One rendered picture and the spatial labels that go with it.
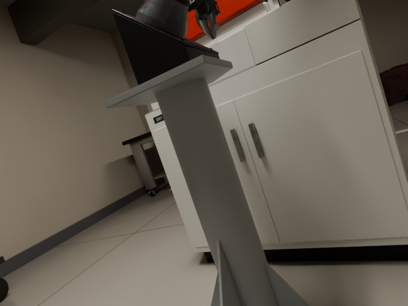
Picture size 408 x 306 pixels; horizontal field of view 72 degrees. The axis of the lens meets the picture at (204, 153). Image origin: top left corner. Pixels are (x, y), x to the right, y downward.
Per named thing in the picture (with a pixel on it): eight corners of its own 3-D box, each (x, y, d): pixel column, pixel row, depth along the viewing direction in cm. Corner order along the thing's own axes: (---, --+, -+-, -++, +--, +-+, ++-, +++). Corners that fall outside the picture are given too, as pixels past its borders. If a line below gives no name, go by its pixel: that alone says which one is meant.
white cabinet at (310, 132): (246, 215, 197) (208, 102, 191) (413, 195, 143) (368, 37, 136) (197, 268, 145) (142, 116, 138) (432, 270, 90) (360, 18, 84)
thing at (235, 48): (164, 108, 144) (155, 82, 143) (264, 65, 112) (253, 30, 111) (152, 111, 136) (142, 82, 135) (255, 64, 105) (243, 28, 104)
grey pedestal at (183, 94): (337, 477, 50) (184, 25, 44) (146, 433, 70) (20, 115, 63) (333, 291, 96) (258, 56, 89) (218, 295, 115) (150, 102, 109)
